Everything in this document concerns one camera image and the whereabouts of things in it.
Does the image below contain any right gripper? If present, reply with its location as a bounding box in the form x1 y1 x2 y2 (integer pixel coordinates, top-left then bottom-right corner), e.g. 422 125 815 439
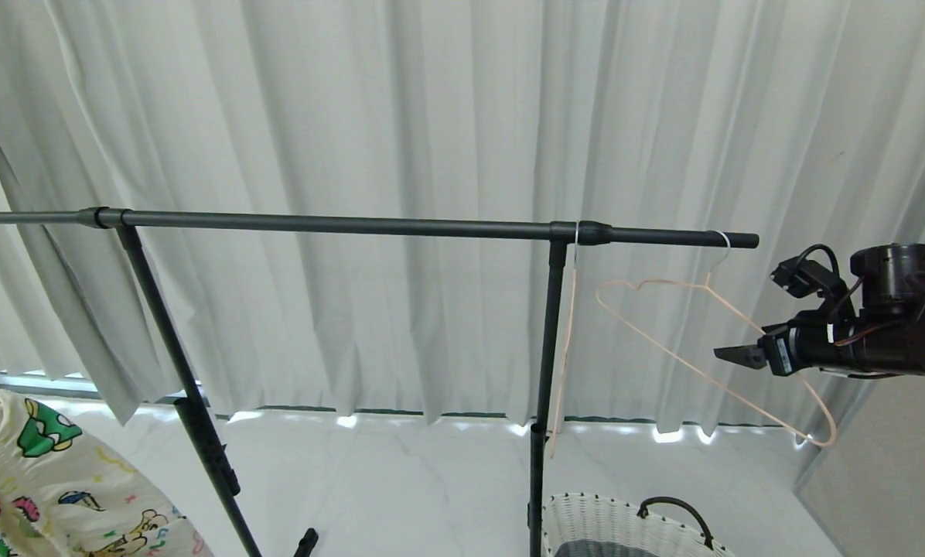
714 322 859 378

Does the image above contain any pink clothes hanger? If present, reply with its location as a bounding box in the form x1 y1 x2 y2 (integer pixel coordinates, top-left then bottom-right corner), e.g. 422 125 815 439
596 231 838 448
548 246 581 459

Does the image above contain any cream printed garment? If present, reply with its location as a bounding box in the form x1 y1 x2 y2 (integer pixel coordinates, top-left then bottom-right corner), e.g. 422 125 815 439
0 389 214 557

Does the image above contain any white laundry basket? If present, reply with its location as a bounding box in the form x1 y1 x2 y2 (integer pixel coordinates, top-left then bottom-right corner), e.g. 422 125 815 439
541 493 734 557

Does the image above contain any black clothes rack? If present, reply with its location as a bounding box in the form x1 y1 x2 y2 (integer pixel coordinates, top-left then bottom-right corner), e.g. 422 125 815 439
0 205 759 557

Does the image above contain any window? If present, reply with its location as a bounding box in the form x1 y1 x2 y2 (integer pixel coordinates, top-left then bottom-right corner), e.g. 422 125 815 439
0 370 200 409

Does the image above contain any black cable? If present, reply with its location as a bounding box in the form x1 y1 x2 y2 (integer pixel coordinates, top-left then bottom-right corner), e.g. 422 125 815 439
791 243 844 299

